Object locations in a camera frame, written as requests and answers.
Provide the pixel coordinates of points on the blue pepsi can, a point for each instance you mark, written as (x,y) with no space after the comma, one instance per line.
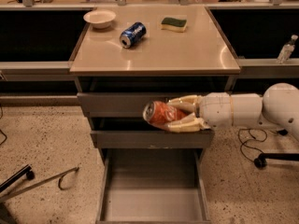
(132,35)

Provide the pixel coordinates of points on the white ceramic bowl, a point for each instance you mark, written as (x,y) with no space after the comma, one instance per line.
(100,19)

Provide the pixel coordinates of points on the grey drawer cabinet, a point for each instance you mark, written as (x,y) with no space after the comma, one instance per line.
(198,51)

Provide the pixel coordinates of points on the middle grey drawer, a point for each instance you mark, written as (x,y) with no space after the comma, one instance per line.
(137,133)

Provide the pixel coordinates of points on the grey drawer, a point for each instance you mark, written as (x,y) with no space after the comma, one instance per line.
(127,96)
(137,133)

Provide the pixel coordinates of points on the green yellow sponge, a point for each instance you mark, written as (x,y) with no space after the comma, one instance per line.
(173,24)

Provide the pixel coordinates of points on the open bottom drawer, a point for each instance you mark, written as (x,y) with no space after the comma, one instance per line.
(153,186)

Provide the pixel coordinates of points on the metal rod with hook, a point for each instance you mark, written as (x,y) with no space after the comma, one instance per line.
(59,177)

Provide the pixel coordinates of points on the top grey drawer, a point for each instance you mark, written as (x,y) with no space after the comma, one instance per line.
(127,96)

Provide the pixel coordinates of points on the black chair base left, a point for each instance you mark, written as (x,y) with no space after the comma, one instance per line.
(5,216)

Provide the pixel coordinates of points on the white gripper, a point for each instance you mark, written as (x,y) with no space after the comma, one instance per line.
(215,110)

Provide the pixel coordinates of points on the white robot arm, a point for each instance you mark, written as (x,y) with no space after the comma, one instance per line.
(277,109)

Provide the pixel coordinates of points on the black chair base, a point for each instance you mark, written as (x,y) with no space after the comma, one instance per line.
(5,216)
(261,161)

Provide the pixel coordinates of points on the clear plastic water bottle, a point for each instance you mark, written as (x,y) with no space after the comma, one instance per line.
(287,50)

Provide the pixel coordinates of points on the black chair base right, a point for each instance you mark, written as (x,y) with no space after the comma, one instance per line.
(261,161)

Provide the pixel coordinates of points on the red coke can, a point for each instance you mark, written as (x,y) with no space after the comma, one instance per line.
(159,114)

